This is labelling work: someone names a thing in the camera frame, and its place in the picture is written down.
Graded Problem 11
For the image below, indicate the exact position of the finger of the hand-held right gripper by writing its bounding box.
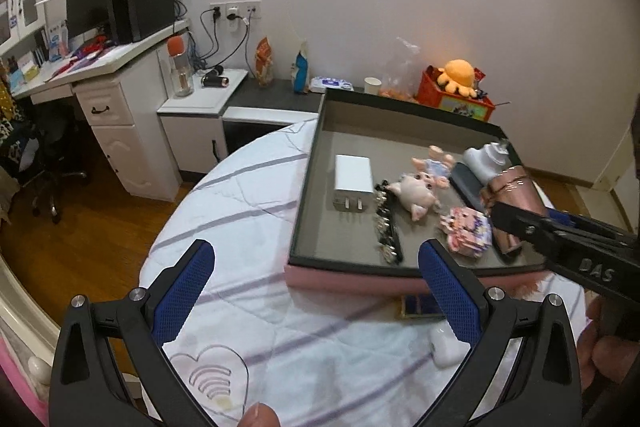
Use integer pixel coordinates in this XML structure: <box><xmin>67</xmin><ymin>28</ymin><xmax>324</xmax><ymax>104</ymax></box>
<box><xmin>491</xmin><ymin>202</ymin><xmax>640</xmax><ymax>258</ymax></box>
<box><xmin>547</xmin><ymin>209</ymin><xmax>640</xmax><ymax>243</ymax></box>

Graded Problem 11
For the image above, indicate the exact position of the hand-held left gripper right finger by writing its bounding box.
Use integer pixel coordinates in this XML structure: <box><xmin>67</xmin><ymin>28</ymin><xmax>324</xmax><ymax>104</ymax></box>
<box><xmin>417</xmin><ymin>238</ymin><xmax>583</xmax><ymax>427</ymax></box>

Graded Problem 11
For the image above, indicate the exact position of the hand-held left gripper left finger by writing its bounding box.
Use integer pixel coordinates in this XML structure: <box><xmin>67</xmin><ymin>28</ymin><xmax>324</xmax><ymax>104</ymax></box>
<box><xmin>48</xmin><ymin>239</ymin><xmax>215</xmax><ymax>427</ymax></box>

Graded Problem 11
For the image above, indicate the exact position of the rose gold cup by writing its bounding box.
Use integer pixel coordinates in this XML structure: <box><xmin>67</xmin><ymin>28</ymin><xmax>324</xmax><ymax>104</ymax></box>
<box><xmin>480</xmin><ymin>166</ymin><xmax>549</xmax><ymax>256</ymax></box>

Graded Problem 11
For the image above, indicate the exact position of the pink building block toy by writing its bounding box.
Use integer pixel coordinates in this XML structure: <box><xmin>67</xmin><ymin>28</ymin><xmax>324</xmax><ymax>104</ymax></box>
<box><xmin>440</xmin><ymin>207</ymin><xmax>493</xmax><ymax>256</ymax></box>

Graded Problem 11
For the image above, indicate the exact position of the black studded hair clip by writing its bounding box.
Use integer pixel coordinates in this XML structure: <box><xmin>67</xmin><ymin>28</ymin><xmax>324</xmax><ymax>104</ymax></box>
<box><xmin>374</xmin><ymin>179</ymin><xmax>405</xmax><ymax>264</ymax></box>

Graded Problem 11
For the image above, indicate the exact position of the white pump bottle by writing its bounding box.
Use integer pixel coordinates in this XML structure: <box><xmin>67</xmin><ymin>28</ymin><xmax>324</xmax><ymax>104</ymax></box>
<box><xmin>462</xmin><ymin>139</ymin><xmax>510</xmax><ymax>185</ymax></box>

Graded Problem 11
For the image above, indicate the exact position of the pink box with black rim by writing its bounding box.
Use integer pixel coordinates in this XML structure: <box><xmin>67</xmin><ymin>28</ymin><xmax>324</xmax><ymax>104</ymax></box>
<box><xmin>284</xmin><ymin>88</ymin><xmax>551</xmax><ymax>296</ymax></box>

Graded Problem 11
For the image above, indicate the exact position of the pink pig plush toy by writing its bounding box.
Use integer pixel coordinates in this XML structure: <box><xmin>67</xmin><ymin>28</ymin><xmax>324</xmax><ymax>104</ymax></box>
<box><xmin>389</xmin><ymin>173</ymin><xmax>442</xmax><ymax>222</ymax></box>

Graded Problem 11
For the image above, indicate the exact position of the small doll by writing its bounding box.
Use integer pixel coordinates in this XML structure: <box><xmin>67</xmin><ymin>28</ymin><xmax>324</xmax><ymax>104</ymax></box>
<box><xmin>411</xmin><ymin>145</ymin><xmax>455</xmax><ymax>188</ymax></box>

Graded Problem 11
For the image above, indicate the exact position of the white wall charger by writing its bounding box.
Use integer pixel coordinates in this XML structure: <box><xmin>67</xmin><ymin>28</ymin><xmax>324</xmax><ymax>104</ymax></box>
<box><xmin>331</xmin><ymin>154</ymin><xmax>376</xmax><ymax>212</ymax></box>

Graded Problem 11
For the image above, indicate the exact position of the person's right hand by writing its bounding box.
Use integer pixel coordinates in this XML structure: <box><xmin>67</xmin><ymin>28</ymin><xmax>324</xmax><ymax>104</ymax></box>
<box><xmin>575</xmin><ymin>299</ymin><xmax>640</xmax><ymax>394</ymax></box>

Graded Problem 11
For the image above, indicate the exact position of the person's left hand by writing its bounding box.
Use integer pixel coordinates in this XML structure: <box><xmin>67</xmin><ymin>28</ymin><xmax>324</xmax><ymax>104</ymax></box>
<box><xmin>241</xmin><ymin>407</ymin><xmax>280</xmax><ymax>427</ymax></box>

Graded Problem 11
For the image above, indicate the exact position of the dark blue flat box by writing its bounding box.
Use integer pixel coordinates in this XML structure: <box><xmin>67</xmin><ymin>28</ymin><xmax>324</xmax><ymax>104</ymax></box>
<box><xmin>399</xmin><ymin>292</ymin><xmax>447</xmax><ymax>320</ymax></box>

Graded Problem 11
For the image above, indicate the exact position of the white earbuds case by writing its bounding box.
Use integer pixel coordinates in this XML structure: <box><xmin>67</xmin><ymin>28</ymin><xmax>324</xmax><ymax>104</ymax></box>
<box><xmin>431</xmin><ymin>326</ymin><xmax>473</xmax><ymax>366</ymax></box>

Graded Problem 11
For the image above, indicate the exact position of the black glasses case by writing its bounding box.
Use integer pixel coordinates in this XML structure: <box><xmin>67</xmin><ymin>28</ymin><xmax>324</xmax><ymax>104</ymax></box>
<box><xmin>450</xmin><ymin>163</ymin><xmax>493</xmax><ymax>215</ymax></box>

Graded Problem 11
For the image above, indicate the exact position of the red storage box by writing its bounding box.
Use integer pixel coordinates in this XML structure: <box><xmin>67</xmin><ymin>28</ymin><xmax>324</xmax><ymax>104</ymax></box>
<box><xmin>416</xmin><ymin>67</ymin><xmax>496</xmax><ymax>123</ymax></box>

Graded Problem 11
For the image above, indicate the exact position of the white nightstand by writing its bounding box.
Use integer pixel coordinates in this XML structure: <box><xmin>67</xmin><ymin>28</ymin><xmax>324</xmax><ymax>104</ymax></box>
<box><xmin>157</xmin><ymin>68</ymin><xmax>249</xmax><ymax>176</ymax></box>

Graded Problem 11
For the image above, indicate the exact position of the orange octopus plush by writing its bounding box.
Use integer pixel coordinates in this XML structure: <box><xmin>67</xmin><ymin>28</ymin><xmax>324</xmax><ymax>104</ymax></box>
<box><xmin>437</xmin><ymin>59</ymin><xmax>479</xmax><ymax>96</ymax></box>

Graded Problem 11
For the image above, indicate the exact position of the white desk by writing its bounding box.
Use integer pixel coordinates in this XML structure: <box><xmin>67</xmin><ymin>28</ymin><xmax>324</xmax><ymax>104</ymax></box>
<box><xmin>0</xmin><ymin>19</ymin><xmax>194</xmax><ymax>202</ymax></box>

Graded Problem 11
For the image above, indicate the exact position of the pink bed sheet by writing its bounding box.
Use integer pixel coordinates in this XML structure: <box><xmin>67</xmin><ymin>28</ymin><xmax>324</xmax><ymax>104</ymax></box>
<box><xmin>0</xmin><ymin>337</ymin><xmax>51</xmax><ymax>427</ymax></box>

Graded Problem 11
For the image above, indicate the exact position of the black office chair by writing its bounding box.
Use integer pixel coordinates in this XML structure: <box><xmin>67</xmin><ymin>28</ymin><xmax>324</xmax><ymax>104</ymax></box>
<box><xmin>0</xmin><ymin>107</ymin><xmax>92</xmax><ymax>224</ymax></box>

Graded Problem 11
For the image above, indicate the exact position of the dark grey low shelf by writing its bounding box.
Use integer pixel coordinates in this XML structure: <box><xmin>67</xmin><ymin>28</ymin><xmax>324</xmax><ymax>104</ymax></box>
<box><xmin>222</xmin><ymin>79</ymin><xmax>327</xmax><ymax>126</ymax></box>

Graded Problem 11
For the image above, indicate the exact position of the black handheld device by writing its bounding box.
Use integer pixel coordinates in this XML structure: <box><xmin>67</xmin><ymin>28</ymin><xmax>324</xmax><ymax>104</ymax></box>
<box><xmin>201</xmin><ymin>68</ymin><xmax>230</xmax><ymax>89</ymax></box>

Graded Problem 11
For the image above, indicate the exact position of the clear plastic bag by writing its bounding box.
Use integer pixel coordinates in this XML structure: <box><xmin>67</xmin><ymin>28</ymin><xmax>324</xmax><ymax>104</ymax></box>
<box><xmin>382</xmin><ymin>38</ymin><xmax>422</xmax><ymax>100</ymax></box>

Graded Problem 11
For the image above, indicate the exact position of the clear bottle with orange cap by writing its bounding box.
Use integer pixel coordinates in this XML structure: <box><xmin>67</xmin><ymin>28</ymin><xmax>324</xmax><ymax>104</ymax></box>
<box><xmin>167</xmin><ymin>36</ymin><xmax>195</xmax><ymax>98</ymax></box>

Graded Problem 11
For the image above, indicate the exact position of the wet wipes pack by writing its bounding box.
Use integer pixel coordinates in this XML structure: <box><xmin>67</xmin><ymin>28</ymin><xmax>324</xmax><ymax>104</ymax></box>
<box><xmin>309</xmin><ymin>77</ymin><xmax>355</xmax><ymax>94</ymax></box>

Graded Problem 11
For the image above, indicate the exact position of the orange snack bag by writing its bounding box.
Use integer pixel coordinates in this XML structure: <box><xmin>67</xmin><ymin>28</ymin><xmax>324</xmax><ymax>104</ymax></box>
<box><xmin>254</xmin><ymin>37</ymin><xmax>275</xmax><ymax>88</ymax></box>

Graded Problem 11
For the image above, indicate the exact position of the blue and white bottle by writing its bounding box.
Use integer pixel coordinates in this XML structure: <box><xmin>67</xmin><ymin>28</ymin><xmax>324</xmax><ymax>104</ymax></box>
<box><xmin>291</xmin><ymin>41</ymin><xmax>310</xmax><ymax>96</ymax></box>

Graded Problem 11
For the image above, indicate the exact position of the black monitor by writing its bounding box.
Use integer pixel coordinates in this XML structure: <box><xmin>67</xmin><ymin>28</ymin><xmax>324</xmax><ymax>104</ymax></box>
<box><xmin>66</xmin><ymin>0</ymin><xmax>114</xmax><ymax>44</ymax></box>

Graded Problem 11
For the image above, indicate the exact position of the white glass door cabinet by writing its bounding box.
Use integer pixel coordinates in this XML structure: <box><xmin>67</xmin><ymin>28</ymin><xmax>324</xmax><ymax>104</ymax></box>
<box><xmin>0</xmin><ymin>0</ymin><xmax>47</xmax><ymax>54</ymax></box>

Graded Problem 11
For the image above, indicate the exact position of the white bed frame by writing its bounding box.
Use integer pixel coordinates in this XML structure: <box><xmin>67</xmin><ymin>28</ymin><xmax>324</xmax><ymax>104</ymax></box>
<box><xmin>0</xmin><ymin>252</ymin><xmax>67</xmax><ymax>408</ymax></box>

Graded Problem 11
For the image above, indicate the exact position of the black power cable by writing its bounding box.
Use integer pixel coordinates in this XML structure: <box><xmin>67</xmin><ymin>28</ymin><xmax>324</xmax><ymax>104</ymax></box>
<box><xmin>192</xmin><ymin>7</ymin><xmax>251</xmax><ymax>72</ymax></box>

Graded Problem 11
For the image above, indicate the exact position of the white wall outlet strip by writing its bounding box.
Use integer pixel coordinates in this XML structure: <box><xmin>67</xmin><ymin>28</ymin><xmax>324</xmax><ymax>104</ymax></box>
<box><xmin>210</xmin><ymin>0</ymin><xmax>263</xmax><ymax>22</ymax></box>

